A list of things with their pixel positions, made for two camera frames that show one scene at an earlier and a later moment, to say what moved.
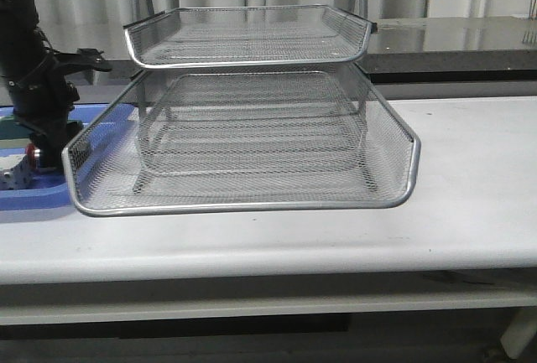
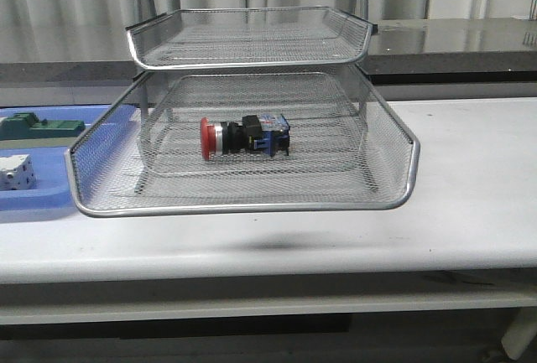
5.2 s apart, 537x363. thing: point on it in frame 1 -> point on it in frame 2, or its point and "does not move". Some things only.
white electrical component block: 15,173 does not move
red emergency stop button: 30,155 -> 268,133
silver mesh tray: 248,36 does not move
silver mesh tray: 242,136 does not move
